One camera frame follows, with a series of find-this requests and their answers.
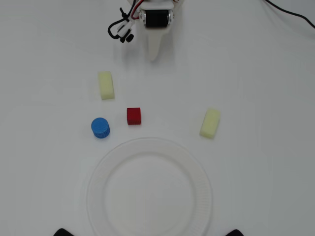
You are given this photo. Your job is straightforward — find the red and white motor wires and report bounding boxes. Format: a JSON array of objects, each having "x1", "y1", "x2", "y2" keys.
[{"x1": 127, "y1": 0, "x2": 145, "y2": 20}]

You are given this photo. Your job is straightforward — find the thin black cable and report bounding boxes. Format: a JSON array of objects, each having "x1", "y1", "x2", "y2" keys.
[{"x1": 264, "y1": 0, "x2": 315, "y2": 28}]

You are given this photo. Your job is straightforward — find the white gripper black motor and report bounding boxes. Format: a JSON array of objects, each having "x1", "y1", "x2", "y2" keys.
[{"x1": 138, "y1": 0, "x2": 175, "y2": 61}]

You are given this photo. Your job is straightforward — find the pale yellow sponge block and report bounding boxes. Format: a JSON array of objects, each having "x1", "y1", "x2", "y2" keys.
[
  {"x1": 97, "y1": 71, "x2": 116, "y2": 101},
  {"x1": 199, "y1": 108, "x2": 221, "y2": 139}
]

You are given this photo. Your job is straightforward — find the white paper plate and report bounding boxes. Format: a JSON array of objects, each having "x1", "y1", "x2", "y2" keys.
[{"x1": 86, "y1": 137, "x2": 214, "y2": 236}]

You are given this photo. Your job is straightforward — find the blue perforated cylinder block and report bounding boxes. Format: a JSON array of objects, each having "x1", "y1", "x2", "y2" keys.
[{"x1": 91, "y1": 117, "x2": 111, "y2": 139}]

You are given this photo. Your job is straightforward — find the small wrist camera white mount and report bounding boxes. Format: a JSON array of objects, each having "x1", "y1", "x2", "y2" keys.
[{"x1": 115, "y1": 19, "x2": 136, "y2": 44}]

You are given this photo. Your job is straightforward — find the black stand foot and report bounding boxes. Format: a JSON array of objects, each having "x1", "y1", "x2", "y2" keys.
[
  {"x1": 53, "y1": 228, "x2": 74, "y2": 236},
  {"x1": 225, "y1": 229, "x2": 247, "y2": 236}
]

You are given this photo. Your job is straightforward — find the red perforated cube block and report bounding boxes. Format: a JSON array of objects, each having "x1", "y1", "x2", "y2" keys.
[{"x1": 126, "y1": 107, "x2": 142, "y2": 125}]

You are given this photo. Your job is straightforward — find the black camera cable loop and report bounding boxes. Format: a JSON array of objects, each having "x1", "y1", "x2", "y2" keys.
[{"x1": 107, "y1": 7, "x2": 131, "y2": 40}]

